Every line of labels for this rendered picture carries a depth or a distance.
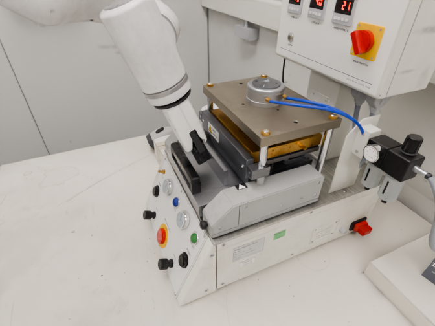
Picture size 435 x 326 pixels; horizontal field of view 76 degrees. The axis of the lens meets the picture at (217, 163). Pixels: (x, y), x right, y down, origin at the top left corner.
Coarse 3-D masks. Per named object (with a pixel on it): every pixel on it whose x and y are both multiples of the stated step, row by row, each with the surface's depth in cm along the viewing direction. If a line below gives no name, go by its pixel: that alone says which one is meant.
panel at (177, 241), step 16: (160, 176) 77; (176, 176) 68; (160, 192) 75; (176, 192) 67; (160, 208) 74; (176, 208) 65; (192, 208) 60; (160, 224) 73; (176, 224) 65; (192, 224) 59; (176, 240) 64; (176, 256) 63; (192, 256) 57; (176, 272) 62; (176, 288) 61
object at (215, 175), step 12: (168, 156) 71; (192, 156) 67; (216, 156) 60; (180, 168) 63; (204, 168) 63; (216, 168) 60; (228, 168) 63; (180, 180) 64; (204, 180) 60; (216, 180) 60; (228, 180) 60; (240, 180) 60; (204, 192) 57; (216, 192) 57; (204, 204) 54
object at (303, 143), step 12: (228, 120) 63; (240, 132) 59; (252, 144) 55; (276, 144) 55; (288, 144) 56; (300, 144) 57; (312, 144) 59; (252, 156) 53; (276, 156) 57; (288, 156) 58
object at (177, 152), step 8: (176, 144) 64; (176, 152) 62; (184, 160) 59; (184, 168) 57; (192, 168) 57; (192, 176) 55; (192, 184) 55; (200, 184) 56; (192, 192) 56; (200, 192) 57
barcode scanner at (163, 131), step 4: (160, 128) 108; (164, 128) 108; (168, 128) 108; (152, 132) 108; (156, 132) 107; (160, 132) 106; (164, 132) 106; (168, 132) 106; (172, 132) 107; (148, 136) 107; (152, 136) 106; (156, 136) 105; (160, 136) 105; (148, 140) 106; (152, 140) 105; (152, 144) 105
